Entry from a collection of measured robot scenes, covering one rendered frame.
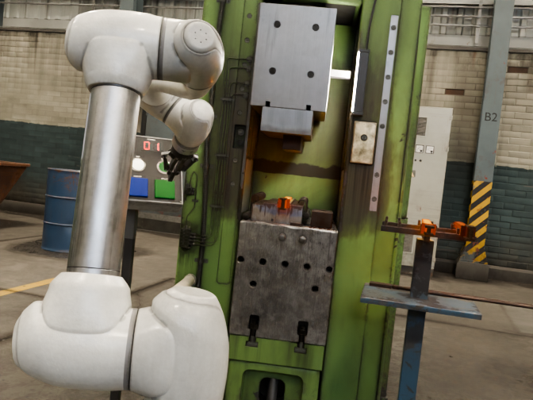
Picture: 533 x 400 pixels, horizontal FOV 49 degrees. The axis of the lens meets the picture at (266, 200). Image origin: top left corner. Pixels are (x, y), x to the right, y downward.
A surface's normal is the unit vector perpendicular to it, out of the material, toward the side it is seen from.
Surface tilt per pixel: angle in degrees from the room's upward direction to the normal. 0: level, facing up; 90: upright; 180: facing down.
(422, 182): 90
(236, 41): 90
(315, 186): 90
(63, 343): 72
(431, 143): 90
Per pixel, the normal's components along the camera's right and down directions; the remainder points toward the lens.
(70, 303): 0.00, -0.28
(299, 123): -0.09, 0.04
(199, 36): 0.30, -0.13
